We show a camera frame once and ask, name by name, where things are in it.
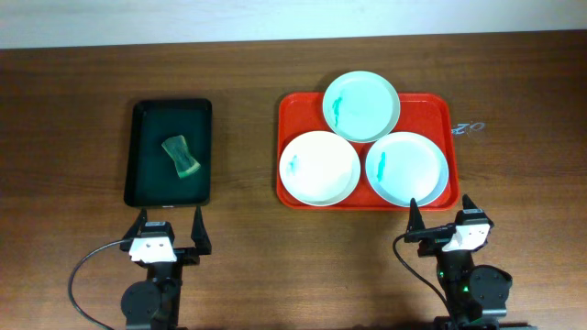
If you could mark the black rectangular tray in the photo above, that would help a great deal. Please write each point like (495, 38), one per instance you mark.
(152, 179)

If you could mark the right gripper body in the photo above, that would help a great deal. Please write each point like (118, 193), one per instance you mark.
(431, 233)

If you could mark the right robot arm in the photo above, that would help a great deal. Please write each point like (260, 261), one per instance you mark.
(474, 295)

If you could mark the green dish sponge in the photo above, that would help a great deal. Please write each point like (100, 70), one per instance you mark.
(177, 149)

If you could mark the white plate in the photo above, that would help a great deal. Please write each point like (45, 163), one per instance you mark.
(404, 166)
(319, 168)

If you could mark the mint green plate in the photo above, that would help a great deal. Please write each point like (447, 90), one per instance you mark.
(361, 106)

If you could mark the red plastic tray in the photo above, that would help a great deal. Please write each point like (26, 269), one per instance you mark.
(423, 113)

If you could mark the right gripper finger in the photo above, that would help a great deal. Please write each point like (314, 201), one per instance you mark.
(415, 220)
(468, 205)

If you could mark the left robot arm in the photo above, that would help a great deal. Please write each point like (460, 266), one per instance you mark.
(154, 303)

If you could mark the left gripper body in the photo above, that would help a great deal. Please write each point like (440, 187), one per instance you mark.
(186, 252)

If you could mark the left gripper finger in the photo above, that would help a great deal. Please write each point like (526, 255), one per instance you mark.
(199, 234)
(135, 228)

